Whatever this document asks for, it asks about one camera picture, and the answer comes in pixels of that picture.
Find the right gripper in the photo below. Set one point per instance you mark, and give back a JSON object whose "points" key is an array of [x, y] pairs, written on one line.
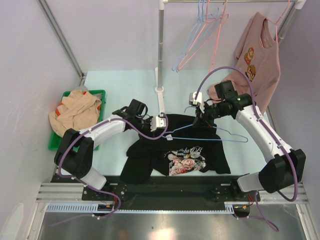
{"points": [[201, 117]]}

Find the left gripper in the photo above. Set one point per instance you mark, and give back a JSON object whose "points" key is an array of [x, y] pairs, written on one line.
{"points": [[148, 120]]}

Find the black t-shirt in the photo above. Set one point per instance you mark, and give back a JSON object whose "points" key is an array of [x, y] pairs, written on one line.
{"points": [[172, 157]]}

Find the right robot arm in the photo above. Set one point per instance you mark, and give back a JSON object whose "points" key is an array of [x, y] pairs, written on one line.
{"points": [[284, 165]]}

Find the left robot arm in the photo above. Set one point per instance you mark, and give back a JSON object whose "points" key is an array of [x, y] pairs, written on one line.
{"points": [[75, 152]]}

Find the pink mario t-shirt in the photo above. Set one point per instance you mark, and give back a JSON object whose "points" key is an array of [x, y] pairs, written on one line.
{"points": [[257, 55]]}

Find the pink hanger holding shirt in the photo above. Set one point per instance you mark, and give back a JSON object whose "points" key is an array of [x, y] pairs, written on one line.
{"points": [[276, 22]]}

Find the beige garment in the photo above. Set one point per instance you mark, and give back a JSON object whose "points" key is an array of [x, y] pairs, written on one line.
{"points": [[61, 124]]}

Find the green plastic bin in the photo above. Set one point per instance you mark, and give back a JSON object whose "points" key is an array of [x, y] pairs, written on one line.
{"points": [[55, 140]]}

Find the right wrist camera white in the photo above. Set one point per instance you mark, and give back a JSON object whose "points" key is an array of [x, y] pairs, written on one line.
{"points": [[196, 100]]}

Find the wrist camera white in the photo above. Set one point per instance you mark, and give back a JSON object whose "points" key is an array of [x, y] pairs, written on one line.
{"points": [[196, 100], [158, 122]]}

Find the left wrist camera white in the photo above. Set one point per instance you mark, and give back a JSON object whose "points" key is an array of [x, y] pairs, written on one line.
{"points": [[158, 122]]}

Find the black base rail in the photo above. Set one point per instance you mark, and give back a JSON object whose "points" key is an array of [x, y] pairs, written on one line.
{"points": [[159, 193]]}

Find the pink wire hanger middle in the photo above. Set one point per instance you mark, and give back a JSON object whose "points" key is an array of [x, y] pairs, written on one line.
{"points": [[222, 19]]}

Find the white cable duct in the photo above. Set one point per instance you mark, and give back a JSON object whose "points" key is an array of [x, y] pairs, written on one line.
{"points": [[96, 208]]}

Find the aluminium corner post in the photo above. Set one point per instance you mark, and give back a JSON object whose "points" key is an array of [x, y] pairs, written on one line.
{"points": [[55, 26]]}

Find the clothes rack metal frame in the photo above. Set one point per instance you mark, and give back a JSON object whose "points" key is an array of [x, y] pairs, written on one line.
{"points": [[202, 22]]}

